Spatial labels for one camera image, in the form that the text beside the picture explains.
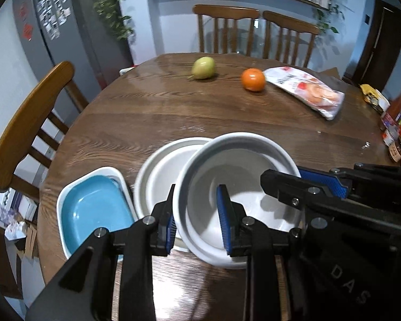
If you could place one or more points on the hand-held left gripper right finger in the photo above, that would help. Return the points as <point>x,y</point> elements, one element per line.
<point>224,220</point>

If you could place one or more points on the trailing green vine plant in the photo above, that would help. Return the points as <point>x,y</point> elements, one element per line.
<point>110,10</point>

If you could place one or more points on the grey refrigerator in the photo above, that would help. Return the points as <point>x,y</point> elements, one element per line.
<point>77,40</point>

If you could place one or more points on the large grey bowl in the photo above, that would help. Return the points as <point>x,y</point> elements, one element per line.
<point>157,180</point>

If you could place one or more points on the red sauce bottle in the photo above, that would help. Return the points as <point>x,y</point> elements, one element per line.
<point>396,107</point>

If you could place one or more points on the plain blue square plate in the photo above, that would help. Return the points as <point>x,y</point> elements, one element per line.
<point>93,207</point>

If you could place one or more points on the white tissue pack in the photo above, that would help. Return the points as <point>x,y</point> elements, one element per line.
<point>16,230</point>

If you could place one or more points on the yellow snack packet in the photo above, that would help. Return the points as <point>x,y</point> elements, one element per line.
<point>374,97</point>

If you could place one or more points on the red fridge sticker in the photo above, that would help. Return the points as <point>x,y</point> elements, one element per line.
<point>27,32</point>
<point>24,10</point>

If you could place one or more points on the white and purple boxes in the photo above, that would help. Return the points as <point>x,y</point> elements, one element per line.
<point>16,207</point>

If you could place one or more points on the wooden dining chair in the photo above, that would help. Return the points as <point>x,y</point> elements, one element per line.
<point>225,10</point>
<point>290,23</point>
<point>26,117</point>

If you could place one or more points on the dark wooden door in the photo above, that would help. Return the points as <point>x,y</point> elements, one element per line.
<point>377,43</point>

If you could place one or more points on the cluster of fridge photos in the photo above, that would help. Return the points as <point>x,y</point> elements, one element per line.
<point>53,6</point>

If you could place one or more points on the orange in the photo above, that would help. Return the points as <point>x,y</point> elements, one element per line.
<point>253,79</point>

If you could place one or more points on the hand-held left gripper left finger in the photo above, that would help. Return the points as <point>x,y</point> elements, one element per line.
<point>169,235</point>

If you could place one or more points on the dark lid sauce jar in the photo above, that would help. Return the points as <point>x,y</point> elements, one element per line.
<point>398,151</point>

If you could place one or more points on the straight-sided white bowl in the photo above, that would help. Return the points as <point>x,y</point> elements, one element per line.
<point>250,180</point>

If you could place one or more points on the small-leaved hanging plant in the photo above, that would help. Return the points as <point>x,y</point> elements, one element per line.
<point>329,10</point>

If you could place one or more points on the small white-capped jar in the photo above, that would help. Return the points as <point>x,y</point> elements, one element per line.
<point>389,137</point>

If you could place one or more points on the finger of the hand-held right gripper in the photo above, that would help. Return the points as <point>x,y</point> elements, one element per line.
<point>287,190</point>
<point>324,182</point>

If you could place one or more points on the white snack bag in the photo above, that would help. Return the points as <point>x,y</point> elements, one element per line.
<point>307,90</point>

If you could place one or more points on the brown wooden cabinet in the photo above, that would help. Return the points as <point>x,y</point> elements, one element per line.
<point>1,260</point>

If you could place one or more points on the dark wall switch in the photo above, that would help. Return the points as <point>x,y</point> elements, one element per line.
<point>367,18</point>

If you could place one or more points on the green pear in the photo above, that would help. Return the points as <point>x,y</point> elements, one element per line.
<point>204,67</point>

